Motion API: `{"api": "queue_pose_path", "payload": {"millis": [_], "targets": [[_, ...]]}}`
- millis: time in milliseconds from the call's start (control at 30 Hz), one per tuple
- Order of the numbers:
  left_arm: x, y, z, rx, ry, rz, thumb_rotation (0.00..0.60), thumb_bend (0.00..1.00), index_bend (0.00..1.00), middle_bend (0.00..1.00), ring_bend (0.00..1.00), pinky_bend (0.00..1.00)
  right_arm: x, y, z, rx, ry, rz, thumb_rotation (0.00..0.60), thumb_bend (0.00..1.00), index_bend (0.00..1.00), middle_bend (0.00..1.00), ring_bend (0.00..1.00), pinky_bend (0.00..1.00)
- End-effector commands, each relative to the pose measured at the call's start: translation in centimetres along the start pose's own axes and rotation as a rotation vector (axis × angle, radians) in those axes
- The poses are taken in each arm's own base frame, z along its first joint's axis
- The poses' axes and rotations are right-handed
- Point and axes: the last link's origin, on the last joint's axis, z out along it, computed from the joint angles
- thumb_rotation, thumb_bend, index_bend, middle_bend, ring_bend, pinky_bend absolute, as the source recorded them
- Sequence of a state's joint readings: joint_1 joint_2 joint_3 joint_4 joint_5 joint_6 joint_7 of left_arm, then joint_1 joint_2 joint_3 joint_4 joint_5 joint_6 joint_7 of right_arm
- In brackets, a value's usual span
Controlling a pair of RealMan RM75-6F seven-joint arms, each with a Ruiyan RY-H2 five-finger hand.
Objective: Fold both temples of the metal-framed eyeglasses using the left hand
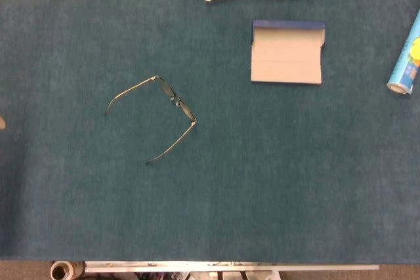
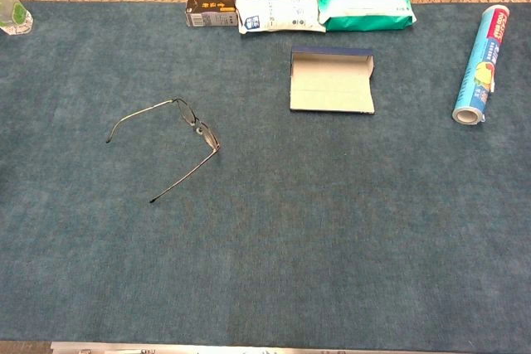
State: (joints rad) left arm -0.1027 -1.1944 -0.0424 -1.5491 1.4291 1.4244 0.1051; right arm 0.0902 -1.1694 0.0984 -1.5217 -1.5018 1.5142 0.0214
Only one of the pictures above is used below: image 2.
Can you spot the aluminium table edge rail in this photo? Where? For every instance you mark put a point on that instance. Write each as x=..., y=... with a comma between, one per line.
x=249, y=350

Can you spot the green wet wipes pack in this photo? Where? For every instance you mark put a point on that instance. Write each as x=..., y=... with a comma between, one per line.
x=365, y=18

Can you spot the blue cling film roll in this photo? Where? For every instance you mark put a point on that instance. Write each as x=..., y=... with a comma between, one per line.
x=481, y=68

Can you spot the blue felt table cloth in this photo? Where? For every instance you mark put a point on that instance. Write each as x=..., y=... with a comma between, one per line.
x=290, y=225

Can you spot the white plastic wipes pack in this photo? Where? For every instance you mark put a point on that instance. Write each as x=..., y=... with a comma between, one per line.
x=282, y=14

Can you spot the clear bottle with green label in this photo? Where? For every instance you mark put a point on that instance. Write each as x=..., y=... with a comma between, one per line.
x=14, y=18

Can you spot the thin metal-frame eyeglasses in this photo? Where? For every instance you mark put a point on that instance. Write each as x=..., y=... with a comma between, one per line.
x=186, y=112

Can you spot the small black carton box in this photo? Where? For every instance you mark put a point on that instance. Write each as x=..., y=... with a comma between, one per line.
x=209, y=14

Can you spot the open cardboard box, blue outside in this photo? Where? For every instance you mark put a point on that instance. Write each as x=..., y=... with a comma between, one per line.
x=332, y=88

